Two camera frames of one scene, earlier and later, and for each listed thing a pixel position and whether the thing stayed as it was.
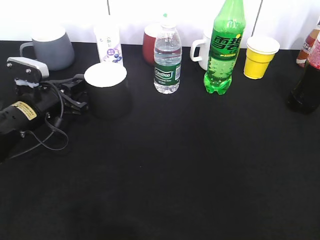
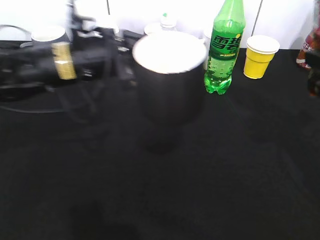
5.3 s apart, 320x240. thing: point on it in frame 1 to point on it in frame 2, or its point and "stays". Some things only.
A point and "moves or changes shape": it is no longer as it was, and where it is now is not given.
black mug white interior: [109, 96] to [169, 68]
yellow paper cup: [260, 52] stays
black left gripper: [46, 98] to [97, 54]
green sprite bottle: [225, 46] stays
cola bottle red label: [305, 96] moves or changes shape
